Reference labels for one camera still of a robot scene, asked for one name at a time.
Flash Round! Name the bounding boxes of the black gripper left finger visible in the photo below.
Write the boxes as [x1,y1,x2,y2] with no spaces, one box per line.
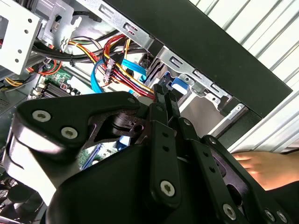
[3,84,183,209]

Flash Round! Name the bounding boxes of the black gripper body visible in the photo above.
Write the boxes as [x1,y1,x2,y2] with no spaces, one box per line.
[45,110,225,224]

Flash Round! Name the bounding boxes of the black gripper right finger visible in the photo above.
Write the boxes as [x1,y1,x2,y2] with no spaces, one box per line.
[164,91,295,224]

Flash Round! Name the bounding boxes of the hard disk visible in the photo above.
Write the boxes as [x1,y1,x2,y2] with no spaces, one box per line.
[161,71,231,138]

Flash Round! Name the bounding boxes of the person's hand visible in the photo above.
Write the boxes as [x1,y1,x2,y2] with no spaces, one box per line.
[232,150,299,191]

